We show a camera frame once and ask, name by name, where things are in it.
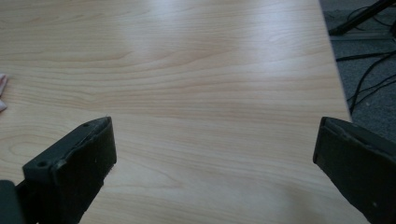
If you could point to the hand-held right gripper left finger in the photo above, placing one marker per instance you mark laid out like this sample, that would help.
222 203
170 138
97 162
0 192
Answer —
74 168

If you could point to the black stand leg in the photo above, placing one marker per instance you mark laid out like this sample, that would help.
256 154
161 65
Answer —
361 17

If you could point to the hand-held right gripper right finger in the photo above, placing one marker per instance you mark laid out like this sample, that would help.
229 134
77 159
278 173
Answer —
358 168

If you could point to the pink sock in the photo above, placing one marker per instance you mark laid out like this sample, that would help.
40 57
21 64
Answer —
2 93

